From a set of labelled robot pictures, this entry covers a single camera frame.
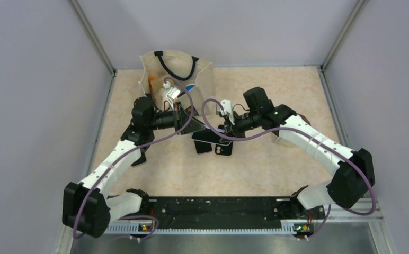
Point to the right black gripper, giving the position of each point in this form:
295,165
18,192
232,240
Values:
234,130

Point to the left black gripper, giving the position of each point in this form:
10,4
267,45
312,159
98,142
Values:
181,118

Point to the black phone case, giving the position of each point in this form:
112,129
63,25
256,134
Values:
223,147

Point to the black smartphone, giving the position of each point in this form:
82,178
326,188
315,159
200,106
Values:
202,147

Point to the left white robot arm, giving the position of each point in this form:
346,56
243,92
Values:
88,206

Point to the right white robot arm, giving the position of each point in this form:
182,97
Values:
352,171

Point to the black phone at left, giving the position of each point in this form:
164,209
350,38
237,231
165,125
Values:
142,160

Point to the snack packets in bag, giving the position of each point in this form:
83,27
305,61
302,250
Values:
158,92

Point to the paper cup with label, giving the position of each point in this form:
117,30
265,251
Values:
281,141

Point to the beige canvas tote bag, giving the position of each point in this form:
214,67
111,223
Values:
191,70

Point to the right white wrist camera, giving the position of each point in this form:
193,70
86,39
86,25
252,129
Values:
224,108

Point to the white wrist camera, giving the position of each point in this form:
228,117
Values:
172,92
224,108

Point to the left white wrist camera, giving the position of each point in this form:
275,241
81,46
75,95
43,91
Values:
172,92

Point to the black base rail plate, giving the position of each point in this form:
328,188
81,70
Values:
176,213

